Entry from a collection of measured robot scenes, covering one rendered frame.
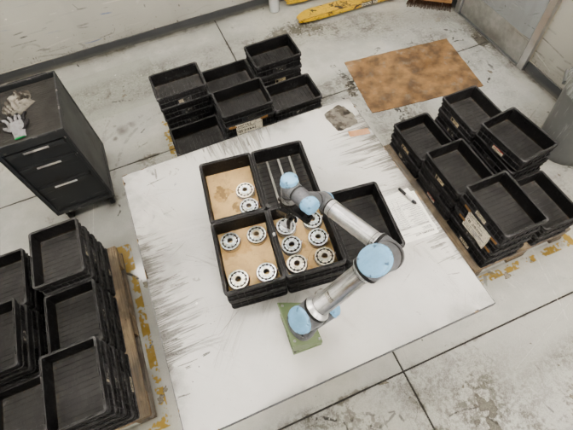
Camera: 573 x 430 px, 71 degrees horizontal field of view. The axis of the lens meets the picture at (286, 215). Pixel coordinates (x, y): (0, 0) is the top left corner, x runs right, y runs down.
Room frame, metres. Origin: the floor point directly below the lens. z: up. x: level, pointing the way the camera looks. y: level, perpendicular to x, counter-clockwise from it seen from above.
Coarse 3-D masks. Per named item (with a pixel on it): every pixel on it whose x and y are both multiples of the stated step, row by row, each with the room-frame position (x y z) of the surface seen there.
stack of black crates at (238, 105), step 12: (240, 84) 2.47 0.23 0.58; (252, 84) 2.50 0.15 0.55; (216, 96) 2.41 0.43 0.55; (228, 96) 2.44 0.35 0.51; (240, 96) 2.45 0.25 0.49; (252, 96) 2.43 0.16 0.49; (264, 96) 2.41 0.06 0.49; (216, 108) 2.36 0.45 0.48; (228, 108) 2.33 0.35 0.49; (240, 108) 2.32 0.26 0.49; (252, 108) 2.20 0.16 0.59; (264, 108) 2.23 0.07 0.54; (228, 120) 2.15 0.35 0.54; (240, 120) 2.18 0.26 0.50; (264, 120) 2.23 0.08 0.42; (228, 132) 2.15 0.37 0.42
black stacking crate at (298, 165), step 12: (264, 156) 1.50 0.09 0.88; (276, 156) 1.52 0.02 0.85; (300, 156) 1.51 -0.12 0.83; (264, 168) 1.45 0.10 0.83; (276, 168) 1.44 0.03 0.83; (288, 168) 1.43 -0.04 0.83; (300, 168) 1.42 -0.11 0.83; (264, 180) 1.37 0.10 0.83; (276, 180) 1.36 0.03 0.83; (300, 180) 1.34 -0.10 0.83; (312, 180) 1.28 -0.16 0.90; (264, 192) 1.29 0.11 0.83
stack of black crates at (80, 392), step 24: (48, 360) 0.57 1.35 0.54; (72, 360) 0.57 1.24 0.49; (96, 360) 0.52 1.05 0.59; (120, 360) 0.59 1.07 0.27; (48, 384) 0.44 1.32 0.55; (72, 384) 0.44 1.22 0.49; (96, 384) 0.43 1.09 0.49; (120, 384) 0.44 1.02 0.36; (48, 408) 0.33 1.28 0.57; (72, 408) 0.33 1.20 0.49; (96, 408) 0.31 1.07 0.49; (120, 408) 0.31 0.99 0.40
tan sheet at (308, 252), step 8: (296, 232) 1.01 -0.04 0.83; (304, 232) 1.00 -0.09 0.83; (280, 240) 0.97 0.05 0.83; (304, 240) 0.96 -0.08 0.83; (328, 240) 0.94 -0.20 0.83; (304, 248) 0.91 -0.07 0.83; (312, 248) 0.90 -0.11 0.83; (288, 256) 0.88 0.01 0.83; (304, 256) 0.87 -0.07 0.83; (312, 256) 0.86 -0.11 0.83; (296, 264) 0.82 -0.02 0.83; (312, 264) 0.81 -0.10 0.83; (288, 272) 0.79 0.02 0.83
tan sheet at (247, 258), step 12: (264, 228) 1.06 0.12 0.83; (240, 252) 0.93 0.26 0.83; (252, 252) 0.92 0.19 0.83; (264, 252) 0.91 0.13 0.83; (228, 264) 0.87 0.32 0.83; (240, 264) 0.86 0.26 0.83; (252, 264) 0.85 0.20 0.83; (276, 264) 0.84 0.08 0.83; (228, 276) 0.80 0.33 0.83; (252, 276) 0.79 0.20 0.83
